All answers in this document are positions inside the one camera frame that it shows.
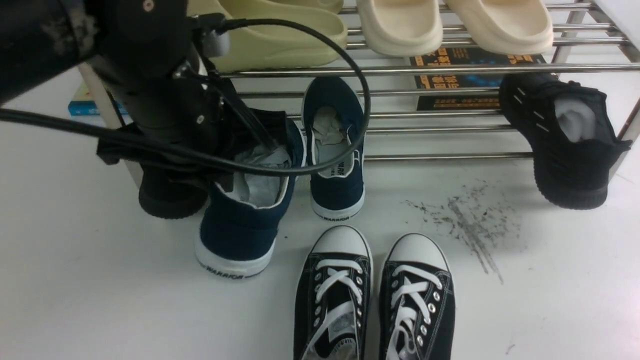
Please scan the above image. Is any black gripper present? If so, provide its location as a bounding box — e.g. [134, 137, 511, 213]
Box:
[96, 75, 286, 189]

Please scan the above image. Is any navy slip-on shoe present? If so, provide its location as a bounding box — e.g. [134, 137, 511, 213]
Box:
[194, 115, 307, 280]
[301, 77, 366, 222]

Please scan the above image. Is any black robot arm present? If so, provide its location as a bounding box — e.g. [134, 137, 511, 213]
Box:
[1, 0, 293, 190]

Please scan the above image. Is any silver metal shoe rack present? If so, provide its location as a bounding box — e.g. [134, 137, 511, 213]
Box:
[78, 1, 639, 162]

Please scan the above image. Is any black knit sneaker left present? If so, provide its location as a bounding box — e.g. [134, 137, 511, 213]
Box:
[138, 166, 208, 220]

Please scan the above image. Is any black knit sneaker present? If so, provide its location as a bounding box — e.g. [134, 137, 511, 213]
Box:
[138, 166, 208, 220]
[498, 72, 633, 210]

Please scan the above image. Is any green foam slide front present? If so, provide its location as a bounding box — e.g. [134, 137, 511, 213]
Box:
[187, 0, 348, 73]

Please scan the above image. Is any green foam slide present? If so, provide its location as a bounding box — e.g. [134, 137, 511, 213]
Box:
[187, 0, 348, 73]
[270, 0, 345, 14]

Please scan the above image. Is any blue green book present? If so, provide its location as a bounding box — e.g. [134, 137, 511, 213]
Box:
[67, 81, 100, 116]

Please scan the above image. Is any green foam slide rear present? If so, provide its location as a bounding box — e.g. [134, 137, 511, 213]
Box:
[270, 0, 345, 14]

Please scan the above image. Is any black canvas sneaker left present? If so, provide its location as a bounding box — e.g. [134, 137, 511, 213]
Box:
[292, 225, 374, 360]

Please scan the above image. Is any black canvas sneaker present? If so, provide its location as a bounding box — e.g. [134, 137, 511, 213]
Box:
[378, 233, 457, 360]
[292, 225, 374, 360]

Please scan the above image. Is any cream foam slide left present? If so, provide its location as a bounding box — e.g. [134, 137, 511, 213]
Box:
[356, 0, 444, 57]

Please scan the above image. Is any cream foam slide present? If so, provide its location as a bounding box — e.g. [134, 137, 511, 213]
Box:
[356, 0, 444, 57]
[445, 0, 554, 56]

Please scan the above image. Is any black orange book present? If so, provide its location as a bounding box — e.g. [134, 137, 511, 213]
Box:
[407, 47, 546, 112]

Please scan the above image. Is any black canvas sneaker right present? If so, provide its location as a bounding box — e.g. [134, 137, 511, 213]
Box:
[378, 233, 457, 360]

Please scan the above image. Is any cream foam slide right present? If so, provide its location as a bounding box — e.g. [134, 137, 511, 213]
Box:
[445, 0, 554, 56]

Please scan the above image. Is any black knit sneaker right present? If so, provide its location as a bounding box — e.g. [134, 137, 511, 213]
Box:
[498, 72, 633, 210]

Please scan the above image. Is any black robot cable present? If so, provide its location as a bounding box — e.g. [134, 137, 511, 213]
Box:
[0, 18, 372, 177]

